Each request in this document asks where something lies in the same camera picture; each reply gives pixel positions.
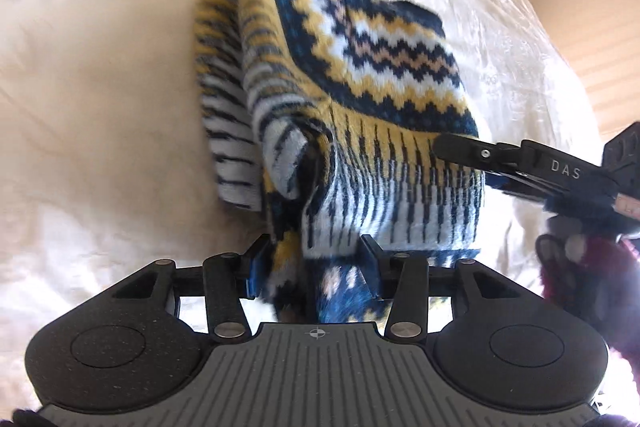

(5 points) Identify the navy yellow white patterned sweater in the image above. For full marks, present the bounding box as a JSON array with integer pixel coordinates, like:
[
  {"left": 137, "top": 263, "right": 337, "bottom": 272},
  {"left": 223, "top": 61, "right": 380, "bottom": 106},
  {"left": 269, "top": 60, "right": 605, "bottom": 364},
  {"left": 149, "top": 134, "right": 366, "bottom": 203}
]
[{"left": 194, "top": 0, "right": 485, "bottom": 323}]

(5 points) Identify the right hand in red glove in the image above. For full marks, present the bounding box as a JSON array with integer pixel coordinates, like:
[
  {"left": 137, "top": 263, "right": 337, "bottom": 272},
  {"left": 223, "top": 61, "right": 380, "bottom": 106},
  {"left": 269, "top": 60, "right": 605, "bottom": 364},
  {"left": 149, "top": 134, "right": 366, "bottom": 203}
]
[{"left": 535, "top": 216, "right": 639, "bottom": 381}]

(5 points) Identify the cream floral embroidered bedspread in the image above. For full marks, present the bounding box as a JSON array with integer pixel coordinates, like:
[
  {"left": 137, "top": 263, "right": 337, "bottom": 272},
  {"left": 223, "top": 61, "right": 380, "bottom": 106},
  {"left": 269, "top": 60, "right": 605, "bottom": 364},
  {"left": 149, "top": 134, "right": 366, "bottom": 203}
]
[{"left": 1, "top": 0, "right": 602, "bottom": 414}]

